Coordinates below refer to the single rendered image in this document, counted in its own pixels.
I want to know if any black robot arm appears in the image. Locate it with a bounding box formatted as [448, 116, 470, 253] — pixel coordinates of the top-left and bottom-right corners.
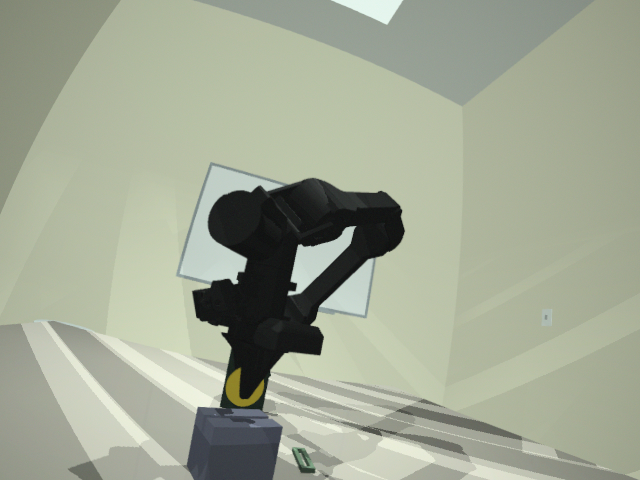
[192, 178, 405, 325]

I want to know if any dark green rectangular holder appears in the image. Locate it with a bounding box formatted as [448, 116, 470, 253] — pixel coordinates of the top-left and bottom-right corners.
[292, 447, 316, 473]

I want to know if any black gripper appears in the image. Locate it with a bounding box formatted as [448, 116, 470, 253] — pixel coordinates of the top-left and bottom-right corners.
[208, 264, 324, 399]

